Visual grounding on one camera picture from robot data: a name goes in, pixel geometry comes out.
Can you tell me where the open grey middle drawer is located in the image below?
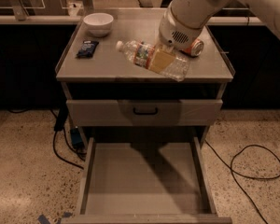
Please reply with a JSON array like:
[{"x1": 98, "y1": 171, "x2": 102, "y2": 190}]
[{"x1": 61, "y1": 139, "x2": 232, "y2": 224}]

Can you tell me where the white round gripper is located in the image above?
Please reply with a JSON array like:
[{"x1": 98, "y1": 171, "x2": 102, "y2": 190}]
[{"x1": 148, "y1": 7, "x2": 204, "y2": 73}]

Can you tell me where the grey metal drawer cabinet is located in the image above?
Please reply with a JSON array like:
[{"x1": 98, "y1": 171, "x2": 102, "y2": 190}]
[{"x1": 54, "y1": 8, "x2": 236, "y2": 224}]

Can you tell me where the closed upper grey drawer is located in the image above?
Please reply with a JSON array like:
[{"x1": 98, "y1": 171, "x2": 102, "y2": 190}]
[{"x1": 66, "y1": 100, "x2": 222, "y2": 126}]

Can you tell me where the clear plastic water bottle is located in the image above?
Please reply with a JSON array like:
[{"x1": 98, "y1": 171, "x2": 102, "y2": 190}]
[{"x1": 116, "y1": 40, "x2": 189, "y2": 81}]

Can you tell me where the black power strip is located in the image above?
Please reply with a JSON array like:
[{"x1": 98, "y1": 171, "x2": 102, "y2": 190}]
[{"x1": 54, "y1": 106, "x2": 68, "y2": 132}]

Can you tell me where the black cable on floor right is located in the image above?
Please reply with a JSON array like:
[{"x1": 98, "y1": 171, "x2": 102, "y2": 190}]
[{"x1": 204, "y1": 139, "x2": 280, "y2": 224}]

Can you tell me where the dark blue snack packet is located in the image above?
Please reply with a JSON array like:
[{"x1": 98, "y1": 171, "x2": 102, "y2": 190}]
[{"x1": 77, "y1": 40, "x2": 99, "y2": 58}]

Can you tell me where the black drawer handle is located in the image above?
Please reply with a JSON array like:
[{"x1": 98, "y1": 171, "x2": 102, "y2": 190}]
[{"x1": 133, "y1": 107, "x2": 159, "y2": 116}]

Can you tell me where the blue power adapter box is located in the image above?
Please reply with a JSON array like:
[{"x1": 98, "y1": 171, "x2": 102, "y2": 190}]
[{"x1": 70, "y1": 128, "x2": 83, "y2": 148}]

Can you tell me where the black cable on floor left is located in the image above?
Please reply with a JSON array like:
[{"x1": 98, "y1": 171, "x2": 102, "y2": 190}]
[{"x1": 7, "y1": 107, "x2": 87, "y2": 170}]

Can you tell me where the orange soda can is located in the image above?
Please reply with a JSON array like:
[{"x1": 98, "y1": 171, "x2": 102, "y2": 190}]
[{"x1": 183, "y1": 38, "x2": 204, "y2": 57}]

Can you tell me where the black cable on floor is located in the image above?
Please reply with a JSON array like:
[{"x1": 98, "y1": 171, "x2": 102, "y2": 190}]
[
  {"x1": 7, "y1": 107, "x2": 87, "y2": 170},
  {"x1": 204, "y1": 139, "x2": 280, "y2": 224}
]

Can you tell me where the blue tape on floor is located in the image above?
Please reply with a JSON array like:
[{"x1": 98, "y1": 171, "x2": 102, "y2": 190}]
[{"x1": 37, "y1": 212, "x2": 73, "y2": 224}]

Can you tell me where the white ceramic bowl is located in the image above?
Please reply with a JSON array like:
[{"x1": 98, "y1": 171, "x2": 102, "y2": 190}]
[{"x1": 83, "y1": 13, "x2": 114, "y2": 37}]

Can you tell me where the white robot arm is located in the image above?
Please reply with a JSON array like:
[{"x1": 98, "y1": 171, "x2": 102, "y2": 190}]
[{"x1": 156, "y1": 0, "x2": 280, "y2": 50}]

